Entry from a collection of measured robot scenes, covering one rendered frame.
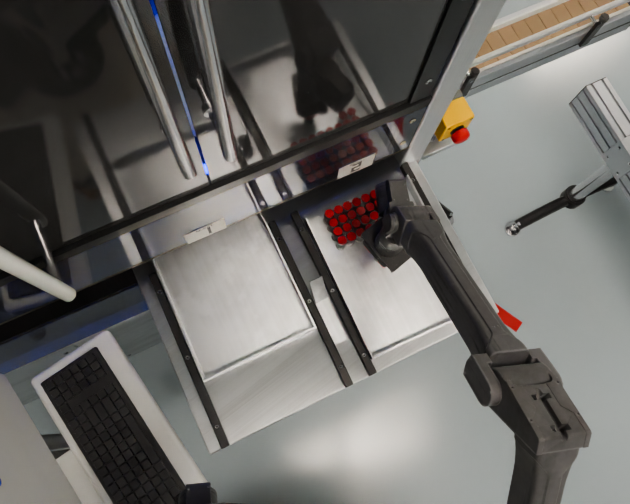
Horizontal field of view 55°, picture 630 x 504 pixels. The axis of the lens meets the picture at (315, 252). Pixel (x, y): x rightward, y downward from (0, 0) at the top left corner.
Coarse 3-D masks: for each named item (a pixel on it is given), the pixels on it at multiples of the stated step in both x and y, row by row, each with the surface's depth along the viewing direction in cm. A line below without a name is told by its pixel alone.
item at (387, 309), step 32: (416, 192) 137; (320, 224) 138; (352, 256) 136; (352, 288) 134; (384, 288) 135; (416, 288) 135; (352, 320) 131; (384, 320) 133; (416, 320) 133; (448, 320) 134; (384, 352) 128
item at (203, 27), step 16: (192, 0) 50; (208, 0) 51; (192, 16) 52; (208, 16) 52; (208, 32) 54; (208, 48) 56; (208, 64) 59; (208, 80) 62; (208, 96) 66; (224, 96) 66; (208, 112) 80; (224, 112) 68; (224, 128) 72; (224, 144) 76
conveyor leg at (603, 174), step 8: (600, 168) 202; (608, 168) 197; (592, 176) 207; (600, 176) 202; (608, 176) 200; (584, 184) 212; (592, 184) 208; (600, 184) 207; (576, 192) 219; (584, 192) 215; (576, 200) 222
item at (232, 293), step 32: (256, 224) 137; (160, 256) 134; (192, 256) 134; (224, 256) 135; (256, 256) 135; (192, 288) 133; (224, 288) 133; (256, 288) 133; (288, 288) 134; (192, 320) 131; (224, 320) 131; (256, 320) 132; (288, 320) 132; (192, 352) 126; (224, 352) 129; (256, 352) 130
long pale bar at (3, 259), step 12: (0, 252) 74; (48, 252) 98; (0, 264) 75; (12, 264) 78; (24, 264) 81; (48, 264) 98; (24, 276) 82; (36, 276) 85; (48, 276) 89; (60, 276) 98; (48, 288) 91; (60, 288) 94; (72, 288) 100
